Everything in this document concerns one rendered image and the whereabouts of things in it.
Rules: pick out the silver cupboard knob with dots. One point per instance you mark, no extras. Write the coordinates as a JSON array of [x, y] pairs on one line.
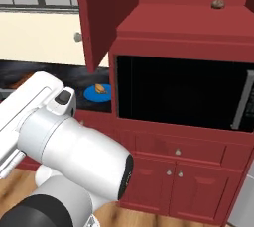
[[169, 172], [180, 173]]

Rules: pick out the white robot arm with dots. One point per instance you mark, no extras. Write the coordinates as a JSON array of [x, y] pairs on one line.
[[82, 158]]

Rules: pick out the red wall cabinet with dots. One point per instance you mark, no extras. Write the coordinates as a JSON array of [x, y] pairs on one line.
[[185, 29]]

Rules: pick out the blue plate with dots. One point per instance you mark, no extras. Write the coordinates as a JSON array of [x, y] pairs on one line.
[[91, 96]]

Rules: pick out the red cupboard door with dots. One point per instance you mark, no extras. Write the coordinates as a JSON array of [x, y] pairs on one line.
[[201, 194], [149, 184]]

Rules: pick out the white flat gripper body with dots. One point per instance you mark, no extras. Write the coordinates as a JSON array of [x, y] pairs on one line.
[[23, 98]]

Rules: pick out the grey round door knob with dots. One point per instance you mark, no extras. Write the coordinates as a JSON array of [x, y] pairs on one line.
[[77, 36]]

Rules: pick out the brown chicken drumstick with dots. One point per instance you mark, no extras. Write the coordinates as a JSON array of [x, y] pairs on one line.
[[100, 88]]

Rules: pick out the red cabinet door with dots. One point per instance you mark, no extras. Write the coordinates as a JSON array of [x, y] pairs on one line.
[[102, 16]]

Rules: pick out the black microwave oven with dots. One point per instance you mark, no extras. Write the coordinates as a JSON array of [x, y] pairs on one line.
[[178, 89]]

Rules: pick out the brown wooden cutting board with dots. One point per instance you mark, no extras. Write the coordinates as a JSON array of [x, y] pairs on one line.
[[20, 81]]

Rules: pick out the silver drawer knob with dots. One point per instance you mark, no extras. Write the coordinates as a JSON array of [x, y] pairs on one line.
[[178, 152]]

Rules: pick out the brown condiment bottle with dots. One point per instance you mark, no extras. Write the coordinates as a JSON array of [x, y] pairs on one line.
[[218, 3]]

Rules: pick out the red drawer front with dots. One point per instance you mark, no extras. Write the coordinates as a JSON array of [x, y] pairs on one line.
[[158, 145]]

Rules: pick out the grey appliance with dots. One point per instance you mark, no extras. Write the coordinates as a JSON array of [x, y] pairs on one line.
[[243, 201]]

